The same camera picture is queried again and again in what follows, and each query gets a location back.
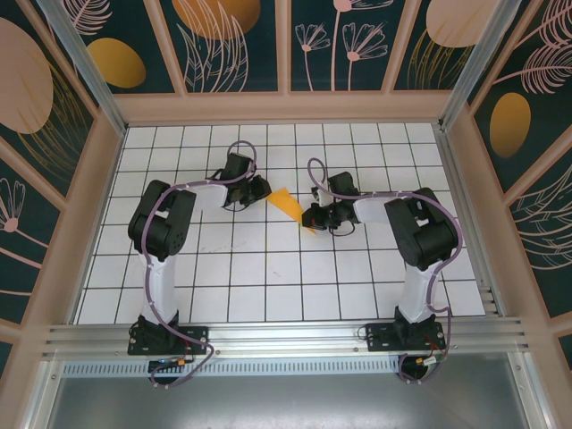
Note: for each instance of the aluminium corner post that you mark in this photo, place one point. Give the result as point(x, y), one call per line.
point(478, 58)
point(85, 58)

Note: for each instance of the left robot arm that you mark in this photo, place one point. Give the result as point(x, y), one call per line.
point(163, 219)

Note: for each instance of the aluminium side rail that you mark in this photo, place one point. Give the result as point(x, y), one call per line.
point(469, 223)

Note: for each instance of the black controller board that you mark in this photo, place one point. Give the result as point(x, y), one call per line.
point(170, 364)

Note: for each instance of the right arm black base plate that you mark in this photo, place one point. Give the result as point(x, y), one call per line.
point(380, 339)

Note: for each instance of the grey metal sheet panel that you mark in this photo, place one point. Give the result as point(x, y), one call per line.
point(286, 402)

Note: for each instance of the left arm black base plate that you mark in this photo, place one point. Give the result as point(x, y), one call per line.
point(196, 339)

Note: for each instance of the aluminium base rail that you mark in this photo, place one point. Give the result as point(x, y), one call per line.
point(286, 335)

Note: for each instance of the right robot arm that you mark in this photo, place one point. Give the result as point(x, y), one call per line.
point(424, 232)

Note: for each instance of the orange cloth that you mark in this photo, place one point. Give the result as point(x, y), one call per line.
point(286, 203)

